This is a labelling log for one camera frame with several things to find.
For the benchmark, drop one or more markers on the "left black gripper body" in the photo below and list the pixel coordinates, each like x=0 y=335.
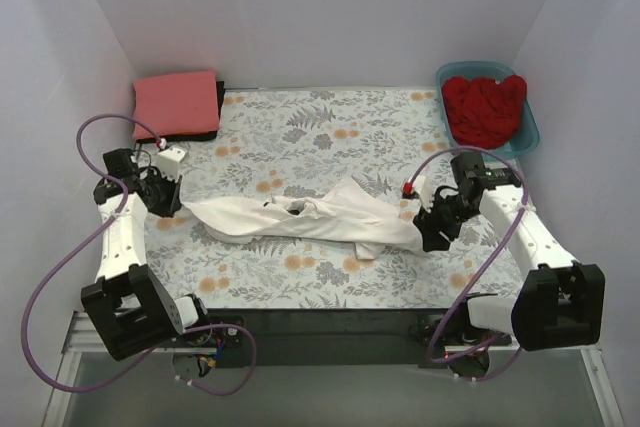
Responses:
x=167 y=195

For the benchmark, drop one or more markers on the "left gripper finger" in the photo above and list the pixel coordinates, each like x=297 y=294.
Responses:
x=175 y=204
x=162 y=209

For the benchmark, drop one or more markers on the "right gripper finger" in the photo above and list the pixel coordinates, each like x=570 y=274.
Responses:
x=425 y=222
x=435 y=241

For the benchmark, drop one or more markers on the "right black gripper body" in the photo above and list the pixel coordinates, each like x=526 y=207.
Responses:
x=439 y=222

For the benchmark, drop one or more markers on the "white t shirt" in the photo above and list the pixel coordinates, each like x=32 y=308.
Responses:
x=345 y=214

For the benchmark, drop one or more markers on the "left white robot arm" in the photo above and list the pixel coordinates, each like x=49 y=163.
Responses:
x=128 y=305

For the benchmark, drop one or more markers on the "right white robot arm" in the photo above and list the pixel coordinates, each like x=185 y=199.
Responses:
x=560 y=302

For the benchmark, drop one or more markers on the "red crumpled t shirt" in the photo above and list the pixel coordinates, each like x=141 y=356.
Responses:
x=483 y=112

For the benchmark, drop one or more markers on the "teal plastic basket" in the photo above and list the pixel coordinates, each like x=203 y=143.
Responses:
x=525 y=140

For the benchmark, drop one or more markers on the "floral table mat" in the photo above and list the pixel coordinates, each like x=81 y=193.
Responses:
x=301 y=144

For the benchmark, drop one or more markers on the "folded black t shirt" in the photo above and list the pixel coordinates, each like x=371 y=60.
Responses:
x=220 y=97

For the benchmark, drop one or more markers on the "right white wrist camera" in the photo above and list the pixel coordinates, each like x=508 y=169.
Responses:
x=421 y=189

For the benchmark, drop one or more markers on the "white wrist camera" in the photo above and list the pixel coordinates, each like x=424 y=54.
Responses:
x=421 y=189
x=169 y=160

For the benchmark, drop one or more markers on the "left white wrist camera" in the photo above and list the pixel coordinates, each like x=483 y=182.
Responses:
x=169 y=160

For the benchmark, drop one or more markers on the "aluminium frame rail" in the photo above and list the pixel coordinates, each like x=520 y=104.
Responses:
x=82 y=337

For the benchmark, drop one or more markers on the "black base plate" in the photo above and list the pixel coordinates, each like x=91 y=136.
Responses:
x=310 y=337

